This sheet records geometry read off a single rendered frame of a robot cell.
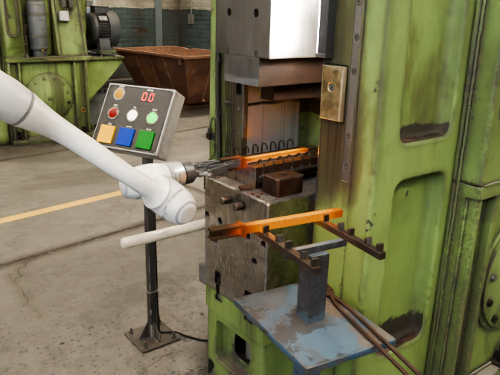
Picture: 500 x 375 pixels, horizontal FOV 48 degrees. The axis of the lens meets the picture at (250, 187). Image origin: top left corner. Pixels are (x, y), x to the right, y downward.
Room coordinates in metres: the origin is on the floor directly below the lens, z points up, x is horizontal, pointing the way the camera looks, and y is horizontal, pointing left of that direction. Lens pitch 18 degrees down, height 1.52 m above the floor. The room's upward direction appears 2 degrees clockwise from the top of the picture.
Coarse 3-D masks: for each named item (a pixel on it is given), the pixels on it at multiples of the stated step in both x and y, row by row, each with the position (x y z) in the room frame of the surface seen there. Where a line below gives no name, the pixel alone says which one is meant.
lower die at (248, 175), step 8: (264, 152) 2.13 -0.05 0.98; (272, 152) 2.10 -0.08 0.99; (304, 152) 2.07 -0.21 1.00; (312, 152) 2.09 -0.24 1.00; (264, 160) 1.94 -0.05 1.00; (280, 160) 1.97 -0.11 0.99; (288, 160) 1.97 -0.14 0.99; (296, 160) 1.98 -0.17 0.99; (304, 160) 2.00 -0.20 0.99; (312, 160) 2.03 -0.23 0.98; (248, 168) 1.89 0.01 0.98; (256, 168) 1.86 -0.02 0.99; (272, 168) 1.90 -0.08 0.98; (280, 168) 1.93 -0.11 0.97; (288, 168) 1.95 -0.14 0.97; (232, 176) 1.97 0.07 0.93; (240, 176) 1.93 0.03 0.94; (248, 176) 1.89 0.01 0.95; (256, 176) 1.86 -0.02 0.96; (304, 176) 2.00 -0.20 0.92; (312, 176) 2.03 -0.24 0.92; (248, 184) 1.89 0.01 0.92; (256, 184) 1.86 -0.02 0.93
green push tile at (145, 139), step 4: (140, 132) 2.19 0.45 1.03; (144, 132) 2.18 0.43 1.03; (148, 132) 2.17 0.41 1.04; (152, 132) 2.17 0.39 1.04; (140, 136) 2.18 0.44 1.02; (144, 136) 2.17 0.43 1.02; (148, 136) 2.16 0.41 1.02; (152, 136) 2.16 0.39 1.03; (140, 140) 2.17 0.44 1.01; (144, 140) 2.16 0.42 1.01; (148, 140) 2.15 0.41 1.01; (152, 140) 2.15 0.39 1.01; (136, 144) 2.17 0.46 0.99; (140, 144) 2.16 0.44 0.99; (144, 144) 2.15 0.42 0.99; (148, 144) 2.14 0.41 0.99; (152, 144) 2.15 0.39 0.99; (140, 148) 2.15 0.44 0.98; (144, 148) 2.14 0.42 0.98; (148, 148) 2.13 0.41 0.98
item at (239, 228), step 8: (336, 208) 1.62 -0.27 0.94; (288, 216) 1.54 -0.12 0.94; (296, 216) 1.54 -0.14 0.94; (304, 216) 1.54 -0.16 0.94; (312, 216) 1.55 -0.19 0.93; (320, 216) 1.57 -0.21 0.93; (336, 216) 1.59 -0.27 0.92; (232, 224) 1.45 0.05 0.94; (240, 224) 1.45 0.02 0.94; (248, 224) 1.47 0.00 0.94; (256, 224) 1.47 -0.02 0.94; (264, 224) 1.48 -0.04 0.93; (272, 224) 1.49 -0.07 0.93; (280, 224) 1.50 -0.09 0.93; (288, 224) 1.51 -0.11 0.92; (296, 224) 1.53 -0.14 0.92; (216, 232) 1.42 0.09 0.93; (224, 232) 1.43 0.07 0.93; (232, 232) 1.44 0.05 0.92; (240, 232) 1.44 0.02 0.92; (248, 232) 1.45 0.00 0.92
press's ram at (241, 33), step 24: (240, 0) 1.94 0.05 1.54; (264, 0) 1.84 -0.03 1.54; (288, 0) 1.86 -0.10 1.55; (312, 0) 1.93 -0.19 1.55; (240, 24) 1.94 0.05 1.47; (264, 24) 1.84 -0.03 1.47; (288, 24) 1.86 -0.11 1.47; (312, 24) 1.93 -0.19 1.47; (240, 48) 1.94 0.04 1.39; (264, 48) 1.84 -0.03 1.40; (288, 48) 1.87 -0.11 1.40; (312, 48) 1.93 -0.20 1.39
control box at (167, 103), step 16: (112, 96) 2.35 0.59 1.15; (128, 96) 2.31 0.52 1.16; (160, 96) 2.25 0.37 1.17; (176, 96) 2.24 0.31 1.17; (128, 112) 2.27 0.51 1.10; (144, 112) 2.24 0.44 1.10; (160, 112) 2.21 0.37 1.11; (176, 112) 2.24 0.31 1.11; (96, 128) 2.30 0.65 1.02; (144, 128) 2.20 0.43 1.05; (160, 128) 2.17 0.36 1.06; (112, 144) 2.22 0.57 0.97; (160, 144) 2.14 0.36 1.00; (160, 160) 2.18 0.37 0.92
